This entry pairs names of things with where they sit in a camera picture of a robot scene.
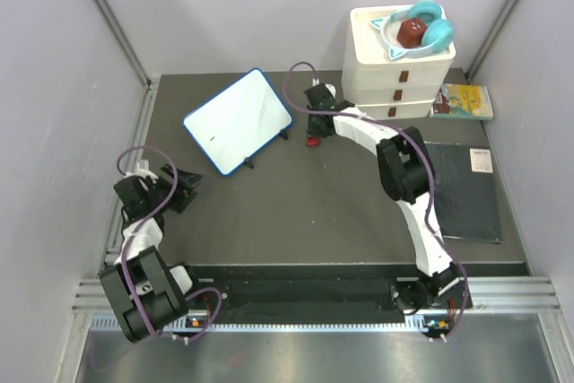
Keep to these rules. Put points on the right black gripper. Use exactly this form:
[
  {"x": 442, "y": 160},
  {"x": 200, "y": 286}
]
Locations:
[{"x": 311, "y": 132}]

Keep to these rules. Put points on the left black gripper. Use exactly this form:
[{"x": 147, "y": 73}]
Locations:
[{"x": 183, "y": 196}]

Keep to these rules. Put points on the red whiteboard eraser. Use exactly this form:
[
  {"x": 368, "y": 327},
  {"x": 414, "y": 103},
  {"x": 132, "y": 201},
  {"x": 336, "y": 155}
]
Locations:
[{"x": 313, "y": 141}]

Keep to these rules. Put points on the blue framed whiteboard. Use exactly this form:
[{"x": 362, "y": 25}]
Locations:
[{"x": 238, "y": 121}]

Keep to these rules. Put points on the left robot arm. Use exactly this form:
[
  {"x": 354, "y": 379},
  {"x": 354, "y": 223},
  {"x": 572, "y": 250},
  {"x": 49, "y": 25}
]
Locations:
[{"x": 145, "y": 293}]

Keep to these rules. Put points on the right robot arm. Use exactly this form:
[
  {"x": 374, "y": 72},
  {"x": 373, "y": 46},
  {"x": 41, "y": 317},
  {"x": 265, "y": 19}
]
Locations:
[{"x": 407, "y": 177}]

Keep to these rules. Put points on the white three drawer organizer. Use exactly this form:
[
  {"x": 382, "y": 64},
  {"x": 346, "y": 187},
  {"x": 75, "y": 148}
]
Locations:
[{"x": 384, "y": 89}]

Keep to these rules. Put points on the brown cube toy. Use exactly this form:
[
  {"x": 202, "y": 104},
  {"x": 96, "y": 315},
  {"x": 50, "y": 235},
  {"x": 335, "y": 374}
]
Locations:
[{"x": 411, "y": 32}]

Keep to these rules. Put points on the illustrated yellow teal book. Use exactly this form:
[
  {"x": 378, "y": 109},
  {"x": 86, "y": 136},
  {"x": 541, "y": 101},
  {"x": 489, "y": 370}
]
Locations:
[{"x": 462, "y": 101}]

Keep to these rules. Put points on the teal cat ear headphones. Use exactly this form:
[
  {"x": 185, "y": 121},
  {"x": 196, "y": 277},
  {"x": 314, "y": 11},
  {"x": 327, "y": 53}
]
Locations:
[{"x": 438, "y": 36}]

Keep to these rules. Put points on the dark blue notebook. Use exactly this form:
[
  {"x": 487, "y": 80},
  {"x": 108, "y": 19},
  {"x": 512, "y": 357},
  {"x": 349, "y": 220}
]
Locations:
[{"x": 465, "y": 197}]

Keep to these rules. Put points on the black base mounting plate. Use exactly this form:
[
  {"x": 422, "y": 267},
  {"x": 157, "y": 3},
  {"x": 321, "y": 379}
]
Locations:
[{"x": 388, "y": 287}]

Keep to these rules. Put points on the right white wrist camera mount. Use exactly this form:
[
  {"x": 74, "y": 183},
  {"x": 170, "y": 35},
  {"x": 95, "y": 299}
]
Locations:
[{"x": 332, "y": 89}]

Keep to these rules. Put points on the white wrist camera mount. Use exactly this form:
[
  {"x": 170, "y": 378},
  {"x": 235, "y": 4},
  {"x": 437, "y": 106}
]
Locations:
[
  {"x": 142, "y": 170},
  {"x": 332, "y": 89}
]

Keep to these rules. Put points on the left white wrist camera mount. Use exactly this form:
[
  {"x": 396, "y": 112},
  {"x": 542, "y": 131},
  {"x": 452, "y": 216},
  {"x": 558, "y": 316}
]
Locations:
[{"x": 142, "y": 170}]

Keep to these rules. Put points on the grey wire whiteboard stand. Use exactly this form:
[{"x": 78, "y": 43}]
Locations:
[{"x": 248, "y": 161}]

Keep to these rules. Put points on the slotted grey cable duct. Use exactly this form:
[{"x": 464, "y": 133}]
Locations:
[{"x": 410, "y": 324}]

